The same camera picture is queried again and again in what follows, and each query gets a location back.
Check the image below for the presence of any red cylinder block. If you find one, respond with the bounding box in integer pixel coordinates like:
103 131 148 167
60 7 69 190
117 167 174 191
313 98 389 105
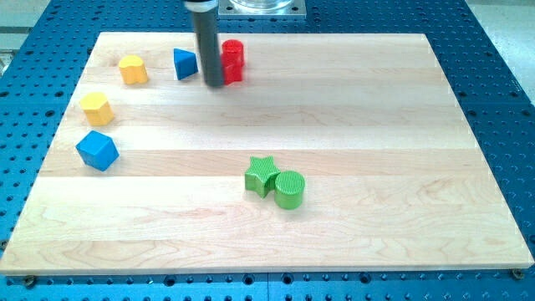
222 39 245 67

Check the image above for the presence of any blue perforated table plate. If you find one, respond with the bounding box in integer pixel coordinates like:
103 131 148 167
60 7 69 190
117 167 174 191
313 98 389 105
1 1 534 300

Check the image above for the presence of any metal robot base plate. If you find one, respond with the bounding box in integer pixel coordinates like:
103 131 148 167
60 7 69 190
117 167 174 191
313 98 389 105
218 0 307 20

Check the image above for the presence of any blue cube block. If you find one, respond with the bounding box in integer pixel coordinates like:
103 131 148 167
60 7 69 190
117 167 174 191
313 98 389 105
76 130 119 171

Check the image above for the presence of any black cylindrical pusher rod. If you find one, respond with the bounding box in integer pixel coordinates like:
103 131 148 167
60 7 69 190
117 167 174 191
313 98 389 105
183 0 224 88

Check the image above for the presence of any blue triangle block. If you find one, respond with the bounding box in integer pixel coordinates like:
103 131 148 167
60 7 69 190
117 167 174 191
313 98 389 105
173 48 198 80

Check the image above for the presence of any yellow heart block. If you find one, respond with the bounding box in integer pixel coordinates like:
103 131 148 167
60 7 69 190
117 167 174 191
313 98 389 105
118 55 149 84

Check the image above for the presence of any green cylinder block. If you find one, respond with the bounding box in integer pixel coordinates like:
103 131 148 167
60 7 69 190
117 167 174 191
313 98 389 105
274 171 305 210

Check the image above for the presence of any yellow hexagon block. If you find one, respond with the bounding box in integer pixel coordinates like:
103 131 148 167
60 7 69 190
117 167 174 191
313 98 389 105
79 92 115 126

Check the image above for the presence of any green star block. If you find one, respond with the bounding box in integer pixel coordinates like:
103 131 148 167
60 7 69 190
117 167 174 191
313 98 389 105
244 156 280 198

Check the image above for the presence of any red block behind rod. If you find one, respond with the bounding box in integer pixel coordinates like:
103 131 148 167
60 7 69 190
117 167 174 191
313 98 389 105
223 63 242 85

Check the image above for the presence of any wooden board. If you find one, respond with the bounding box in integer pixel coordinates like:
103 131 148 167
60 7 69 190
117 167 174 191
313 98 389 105
1 32 534 276

